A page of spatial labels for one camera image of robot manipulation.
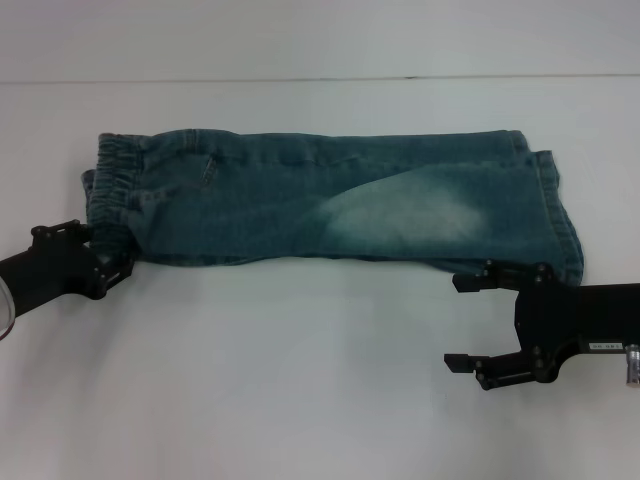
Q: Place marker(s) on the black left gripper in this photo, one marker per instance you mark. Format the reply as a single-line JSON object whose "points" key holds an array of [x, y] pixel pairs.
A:
{"points": [[55, 275]]}

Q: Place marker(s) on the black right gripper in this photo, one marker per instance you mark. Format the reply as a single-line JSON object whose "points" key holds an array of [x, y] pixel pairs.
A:
{"points": [[580, 320]]}

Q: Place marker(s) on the blue denim shorts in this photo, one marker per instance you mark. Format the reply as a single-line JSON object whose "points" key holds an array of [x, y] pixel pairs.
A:
{"points": [[325, 200]]}

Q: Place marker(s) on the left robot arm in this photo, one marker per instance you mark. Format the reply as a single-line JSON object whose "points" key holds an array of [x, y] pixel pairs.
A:
{"points": [[6, 310]]}

